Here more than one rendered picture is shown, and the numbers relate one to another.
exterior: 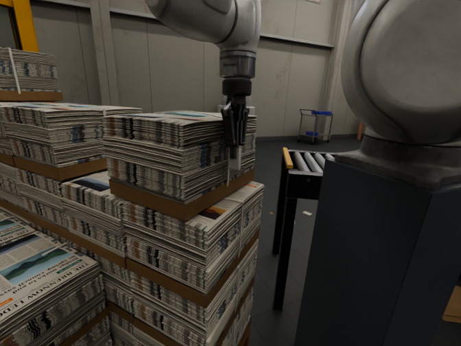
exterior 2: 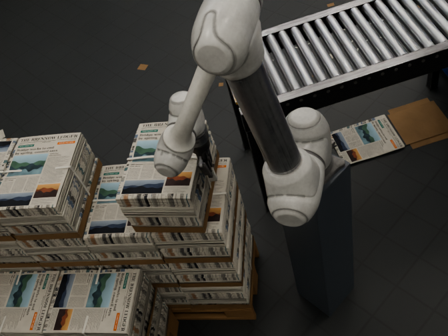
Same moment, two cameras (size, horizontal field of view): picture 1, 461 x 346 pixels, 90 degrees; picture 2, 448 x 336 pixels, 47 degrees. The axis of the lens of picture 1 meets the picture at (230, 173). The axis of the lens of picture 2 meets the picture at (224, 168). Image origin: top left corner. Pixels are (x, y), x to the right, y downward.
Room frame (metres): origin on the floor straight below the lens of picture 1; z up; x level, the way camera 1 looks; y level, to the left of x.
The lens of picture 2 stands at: (-0.64, 0.10, 2.47)
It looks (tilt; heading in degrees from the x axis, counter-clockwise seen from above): 50 degrees down; 352
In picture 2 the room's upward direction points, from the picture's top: 18 degrees counter-clockwise
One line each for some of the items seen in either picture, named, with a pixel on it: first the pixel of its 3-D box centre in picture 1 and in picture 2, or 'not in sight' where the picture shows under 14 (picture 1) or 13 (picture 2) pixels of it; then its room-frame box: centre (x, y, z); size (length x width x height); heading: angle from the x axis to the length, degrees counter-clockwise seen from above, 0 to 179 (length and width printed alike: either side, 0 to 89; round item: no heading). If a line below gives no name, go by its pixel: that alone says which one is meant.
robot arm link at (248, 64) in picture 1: (237, 67); (195, 134); (0.63, -0.01, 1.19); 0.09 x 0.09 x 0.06
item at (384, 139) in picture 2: not in sight; (365, 140); (1.17, -1.00, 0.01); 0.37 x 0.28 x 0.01; 82
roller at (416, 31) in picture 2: not in sight; (409, 23); (1.15, -1.23, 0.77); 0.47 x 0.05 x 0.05; 172
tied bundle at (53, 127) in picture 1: (83, 136); (49, 187); (0.94, 0.60, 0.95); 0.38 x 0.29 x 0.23; 154
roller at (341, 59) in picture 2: not in sight; (333, 47); (1.20, -0.85, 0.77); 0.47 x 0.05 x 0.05; 172
